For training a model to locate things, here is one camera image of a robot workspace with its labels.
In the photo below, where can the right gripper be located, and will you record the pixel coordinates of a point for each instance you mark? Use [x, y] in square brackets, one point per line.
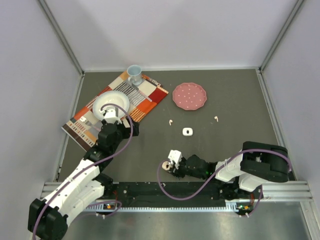
[178, 173]

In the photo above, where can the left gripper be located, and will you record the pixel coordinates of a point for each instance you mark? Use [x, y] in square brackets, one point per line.
[127, 130]

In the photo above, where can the beige earbuds charging case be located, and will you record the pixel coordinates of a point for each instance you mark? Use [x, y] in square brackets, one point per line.
[166, 165]

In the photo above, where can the white earbuds charging case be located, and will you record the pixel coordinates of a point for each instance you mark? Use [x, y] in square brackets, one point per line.
[187, 131]

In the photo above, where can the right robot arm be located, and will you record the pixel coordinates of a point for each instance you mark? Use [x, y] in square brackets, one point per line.
[256, 164]

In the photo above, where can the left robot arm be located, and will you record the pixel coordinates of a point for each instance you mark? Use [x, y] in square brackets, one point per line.
[50, 218]

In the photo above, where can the white bowl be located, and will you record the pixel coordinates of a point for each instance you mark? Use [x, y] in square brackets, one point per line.
[110, 97]

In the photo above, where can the patchwork placemat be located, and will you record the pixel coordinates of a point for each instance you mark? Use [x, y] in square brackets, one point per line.
[87, 136]

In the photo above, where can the light blue cup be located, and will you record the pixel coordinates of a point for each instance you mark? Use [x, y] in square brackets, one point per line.
[135, 75]

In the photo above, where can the pink dotted plate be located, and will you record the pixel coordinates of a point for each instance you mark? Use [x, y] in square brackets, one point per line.
[189, 96]

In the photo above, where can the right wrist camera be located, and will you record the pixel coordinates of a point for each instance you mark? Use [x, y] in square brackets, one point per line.
[174, 158]

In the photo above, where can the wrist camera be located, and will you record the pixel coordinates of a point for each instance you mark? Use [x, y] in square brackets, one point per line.
[110, 114]
[174, 158]

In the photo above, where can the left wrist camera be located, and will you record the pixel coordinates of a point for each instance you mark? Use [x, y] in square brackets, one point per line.
[110, 114]

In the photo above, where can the fork with pink handle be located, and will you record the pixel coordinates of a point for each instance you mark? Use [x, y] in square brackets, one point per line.
[88, 123]

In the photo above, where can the knife with pink handle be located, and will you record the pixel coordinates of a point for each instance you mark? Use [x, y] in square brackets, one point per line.
[138, 90]

